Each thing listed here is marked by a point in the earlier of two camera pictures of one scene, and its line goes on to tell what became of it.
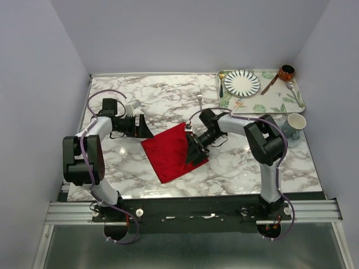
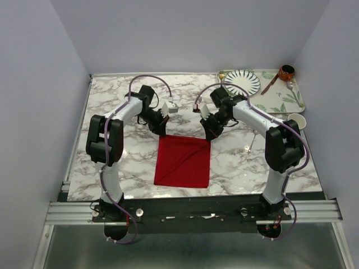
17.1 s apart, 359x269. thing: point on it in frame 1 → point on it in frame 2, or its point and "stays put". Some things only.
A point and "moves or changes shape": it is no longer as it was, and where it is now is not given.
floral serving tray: (274, 95) stays put
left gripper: (142, 131) → (159, 128)
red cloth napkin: (167, 152) moves or changes shape
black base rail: (192, 213) stays put
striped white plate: (242, 83) stays put
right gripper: (198, 152) → (211, 132)
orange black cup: (286, 73) stays put
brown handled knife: (271, 83) stays put
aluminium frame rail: (298, 212) stays put
